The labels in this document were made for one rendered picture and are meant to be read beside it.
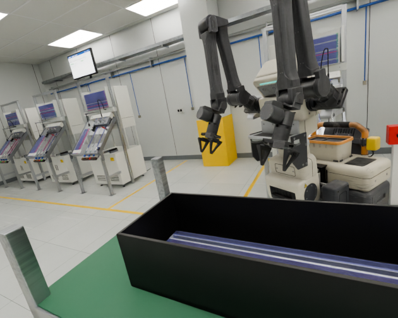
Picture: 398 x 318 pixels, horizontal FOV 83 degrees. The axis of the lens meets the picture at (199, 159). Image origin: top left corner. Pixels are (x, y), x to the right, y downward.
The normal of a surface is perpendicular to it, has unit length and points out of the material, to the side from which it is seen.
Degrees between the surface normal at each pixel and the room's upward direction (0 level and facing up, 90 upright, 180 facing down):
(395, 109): 90
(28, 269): 90
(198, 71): 90
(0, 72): 90
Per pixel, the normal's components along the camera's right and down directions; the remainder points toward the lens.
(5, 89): 0.88, -0.03
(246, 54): -0.44, 0.30
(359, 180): -0.85, 0.26
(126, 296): -0.16, -0.96
